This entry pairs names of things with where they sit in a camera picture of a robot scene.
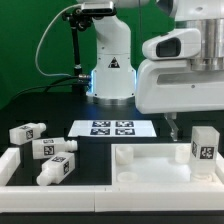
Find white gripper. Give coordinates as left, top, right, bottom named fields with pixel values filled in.
left=135, top=59, right=224, bottom=141

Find white square tabletop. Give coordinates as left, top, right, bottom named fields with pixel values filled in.
left=111, top=143, right=224, bottom=186

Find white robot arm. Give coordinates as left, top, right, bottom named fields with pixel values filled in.
left=77, top=0, right=224, bottom=138

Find white U-shaped fence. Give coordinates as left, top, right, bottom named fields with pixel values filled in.
left=0, top=145, right=224, bottom=213

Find white marker sheet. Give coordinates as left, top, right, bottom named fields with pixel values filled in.
left=68, top=120, right=156, bottom=137

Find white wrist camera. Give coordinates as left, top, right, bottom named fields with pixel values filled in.
left=142, top=28, right=201, bottom=60

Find grey cable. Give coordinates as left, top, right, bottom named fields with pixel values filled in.
left=34, top=3, right=91, bottom=81

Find black cables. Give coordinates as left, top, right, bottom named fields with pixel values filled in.
left=9, top=75, right=91, bottom=101

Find black camera stand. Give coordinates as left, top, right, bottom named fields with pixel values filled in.
left=62, top=9, right=92, bottom=96

